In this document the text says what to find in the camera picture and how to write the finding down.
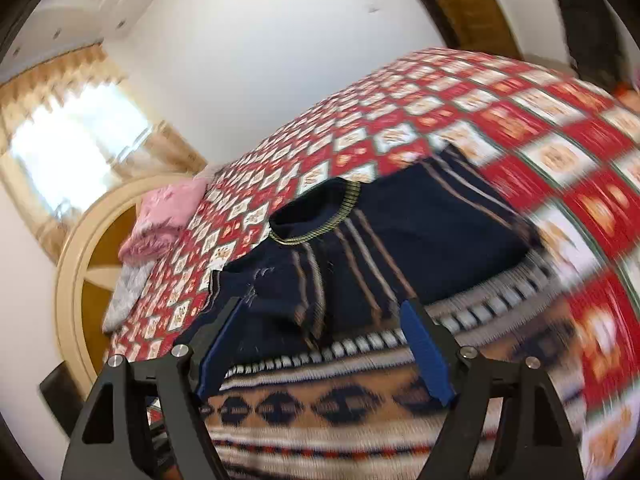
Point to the navy patterned knit sweater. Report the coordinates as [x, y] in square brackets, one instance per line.
[425, 240]

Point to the red checked printed blanket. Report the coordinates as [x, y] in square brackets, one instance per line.
[500, 125]

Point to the red orange cloth pile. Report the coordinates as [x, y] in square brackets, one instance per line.
[627, 94]

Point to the beige patterned curtain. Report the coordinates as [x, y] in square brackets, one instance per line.
[167, 147]

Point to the grey pillow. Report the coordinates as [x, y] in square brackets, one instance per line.
[127, 295]

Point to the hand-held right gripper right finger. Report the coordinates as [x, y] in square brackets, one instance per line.
[425, 350]

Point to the cream round headboard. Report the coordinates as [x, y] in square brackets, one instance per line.
[75, 270]

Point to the bright window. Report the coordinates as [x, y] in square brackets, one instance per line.
[75, 135]

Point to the brown wooden door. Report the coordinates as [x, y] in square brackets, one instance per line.
[470, 5]

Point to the dark bedside cabinet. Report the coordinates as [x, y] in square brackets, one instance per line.
[60, 397]

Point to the pink folded cloth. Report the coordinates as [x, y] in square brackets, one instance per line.
[160, 215]

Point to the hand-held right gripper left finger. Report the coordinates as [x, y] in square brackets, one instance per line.
[219, 345]

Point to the dark hanging clothes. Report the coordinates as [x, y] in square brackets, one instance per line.
[585, 25]

